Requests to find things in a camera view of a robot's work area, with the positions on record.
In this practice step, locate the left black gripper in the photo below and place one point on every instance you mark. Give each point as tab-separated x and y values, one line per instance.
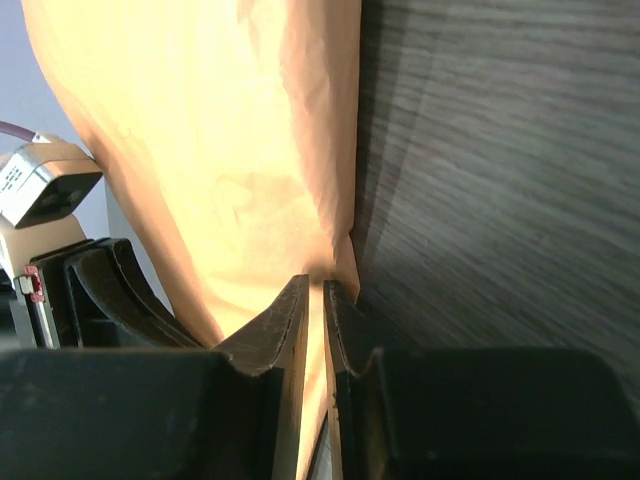
70	291

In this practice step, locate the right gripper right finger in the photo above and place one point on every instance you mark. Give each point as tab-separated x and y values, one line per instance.
399	412

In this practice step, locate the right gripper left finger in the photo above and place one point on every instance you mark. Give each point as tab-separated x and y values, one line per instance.
231	412

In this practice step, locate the orange beige wrapping paper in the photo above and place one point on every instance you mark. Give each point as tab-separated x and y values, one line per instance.
226	131

